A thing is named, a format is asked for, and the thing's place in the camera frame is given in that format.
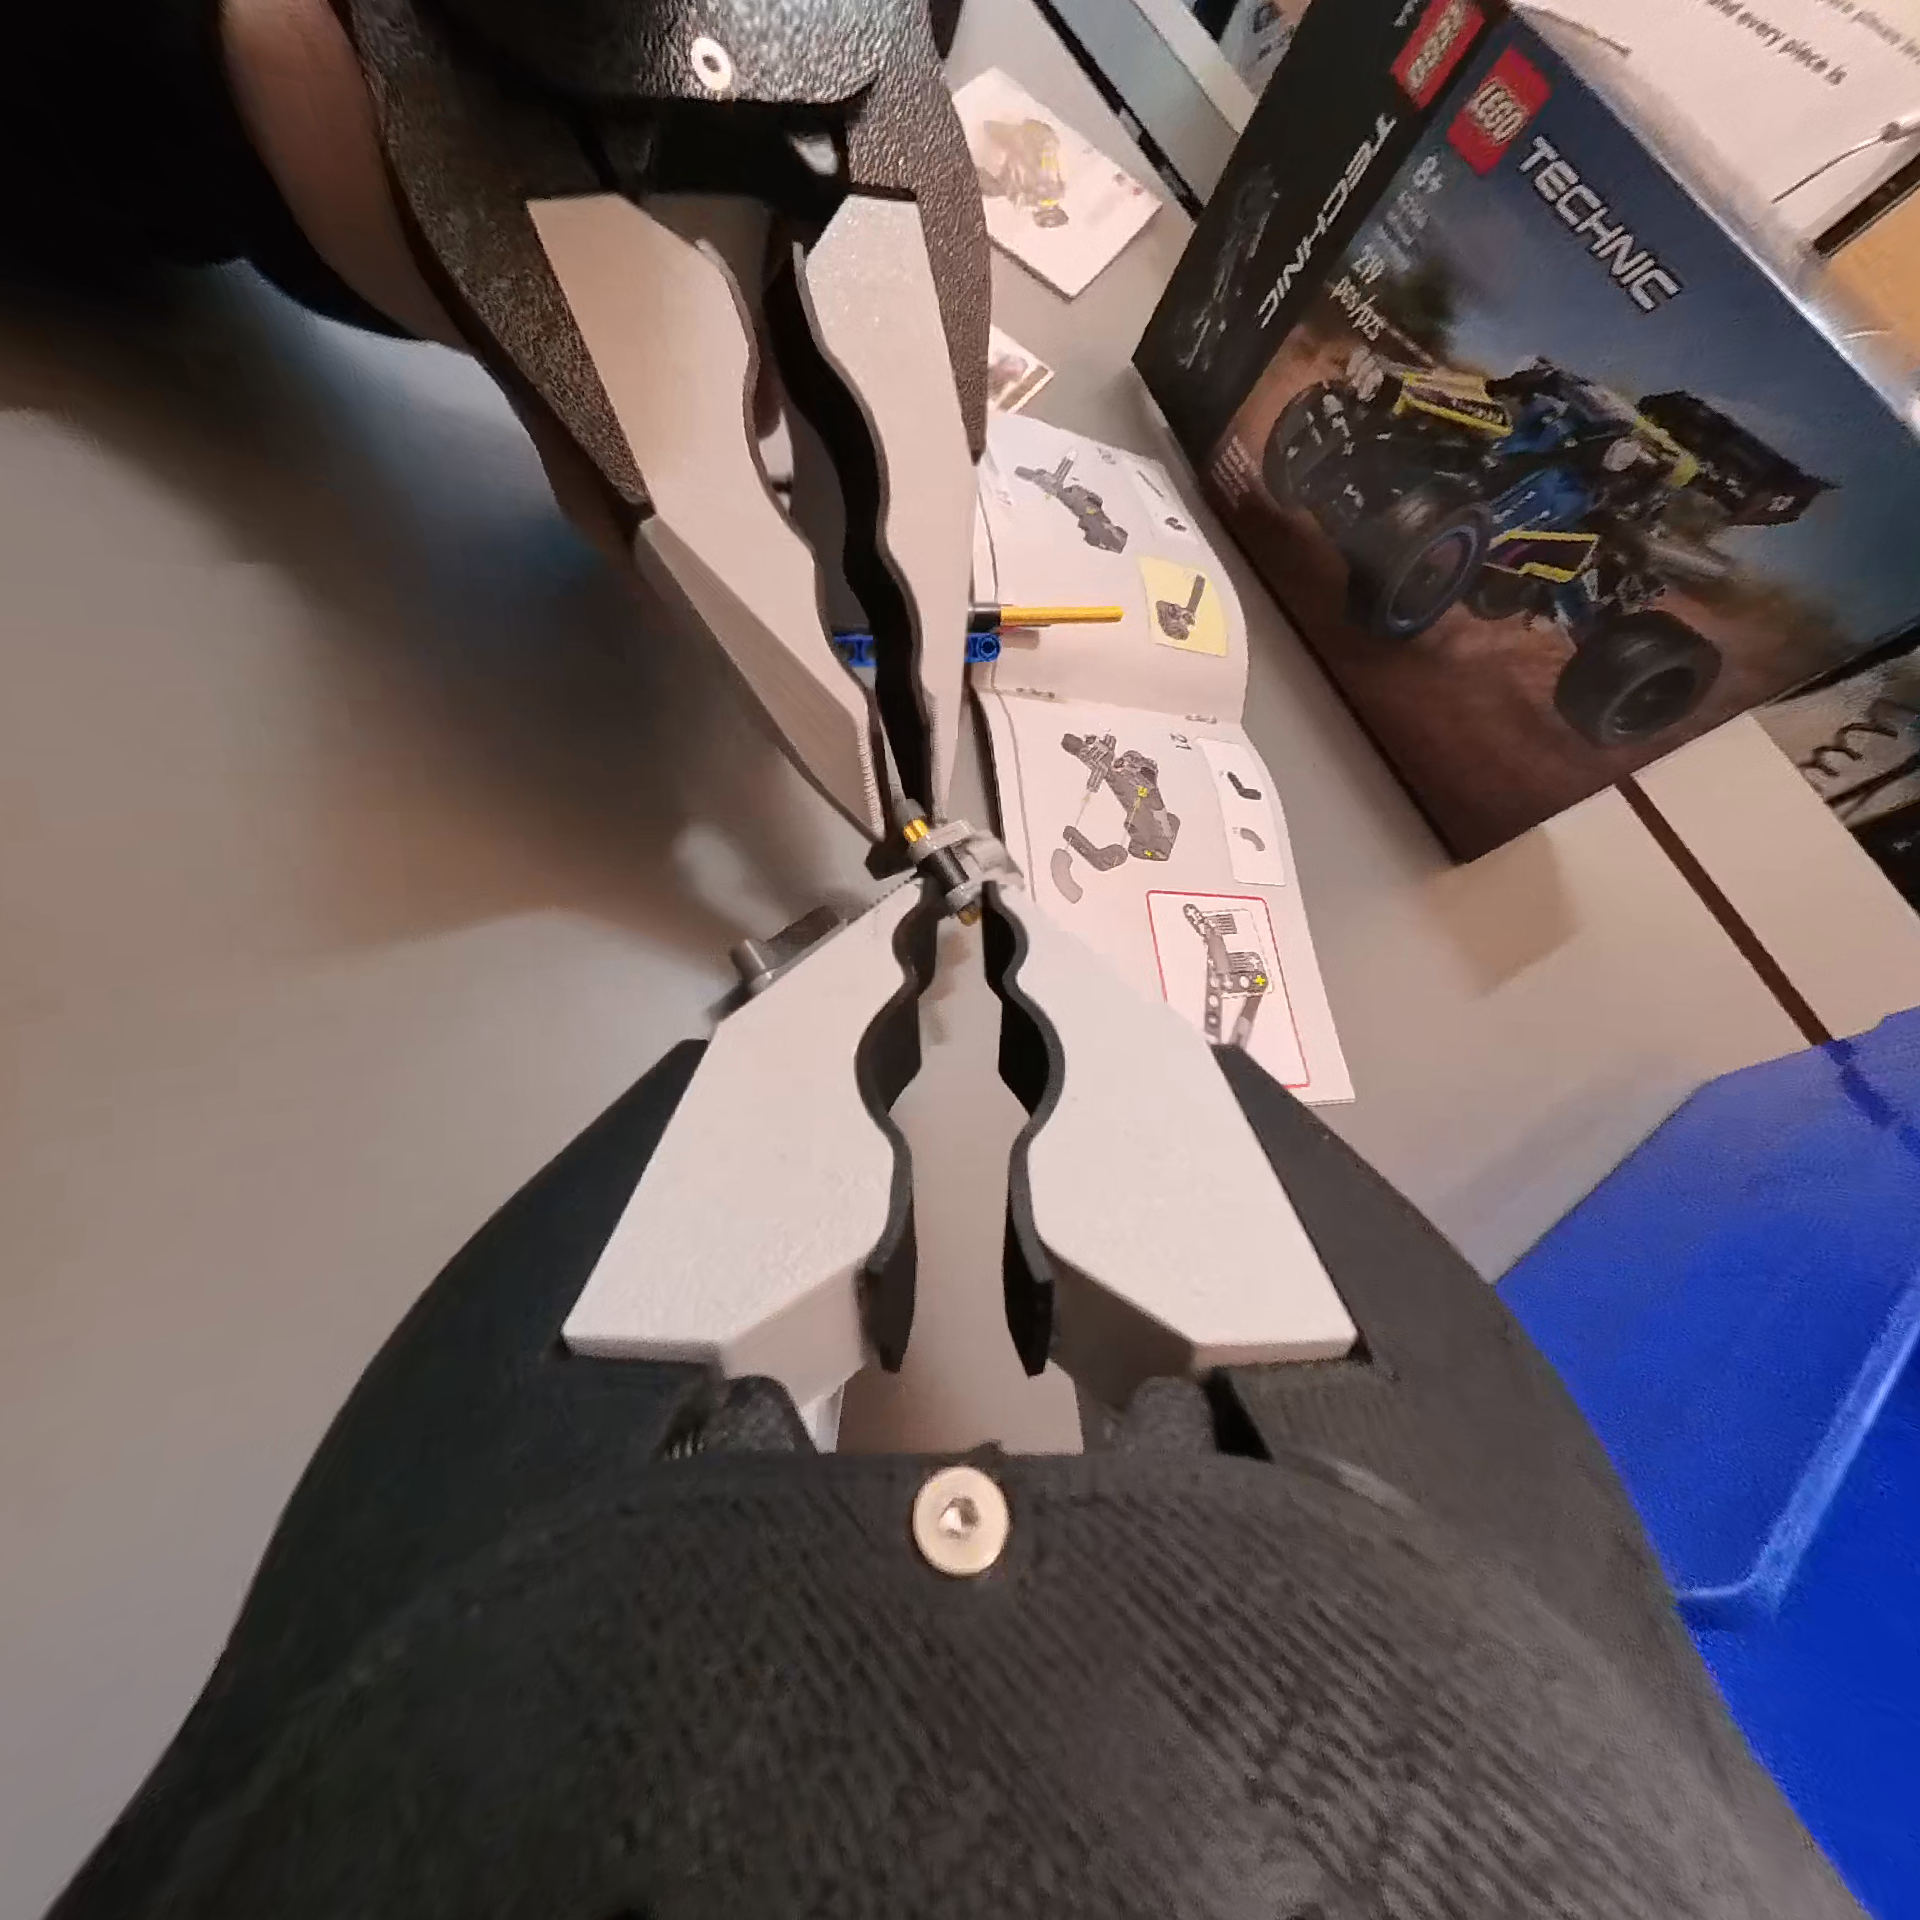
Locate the lego sticker sheet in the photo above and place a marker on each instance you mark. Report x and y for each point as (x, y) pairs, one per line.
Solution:
(1021, 374)

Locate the person's left hand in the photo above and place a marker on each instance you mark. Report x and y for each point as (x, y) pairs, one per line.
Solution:
(300, 149)

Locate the closed lego instruction booklet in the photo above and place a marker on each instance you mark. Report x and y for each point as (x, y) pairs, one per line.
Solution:
(1081, 223)

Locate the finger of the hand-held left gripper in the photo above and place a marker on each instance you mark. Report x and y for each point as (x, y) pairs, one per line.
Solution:
(675, 420)
(913, 449)

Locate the lego set box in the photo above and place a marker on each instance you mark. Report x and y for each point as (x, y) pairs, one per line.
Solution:
(1501, 449)

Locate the open lego instruction booklet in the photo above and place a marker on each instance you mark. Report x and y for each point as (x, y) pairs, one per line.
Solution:
(1094, 945)

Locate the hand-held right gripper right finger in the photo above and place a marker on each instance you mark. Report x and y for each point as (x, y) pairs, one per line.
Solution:
(1187, 1200)

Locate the lego chassis with blue beam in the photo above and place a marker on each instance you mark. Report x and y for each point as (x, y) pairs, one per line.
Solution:
(847, 648)

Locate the grey lego suspension assembly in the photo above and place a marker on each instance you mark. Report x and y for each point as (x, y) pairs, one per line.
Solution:
(959, 854)

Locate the blue plastic storage bin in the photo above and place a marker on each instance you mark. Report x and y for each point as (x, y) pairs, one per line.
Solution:
(1725, 1273)

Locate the person's left forearm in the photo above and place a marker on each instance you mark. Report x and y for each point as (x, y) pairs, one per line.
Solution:
(106, 120)

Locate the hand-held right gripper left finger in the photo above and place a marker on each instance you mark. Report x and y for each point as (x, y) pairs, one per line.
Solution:
(722, 1200)

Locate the dark patterned box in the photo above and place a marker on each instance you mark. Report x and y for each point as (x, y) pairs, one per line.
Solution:
(1844, 747)

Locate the yellow lego axle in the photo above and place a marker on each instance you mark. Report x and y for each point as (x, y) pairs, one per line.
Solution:
(1066, 615)

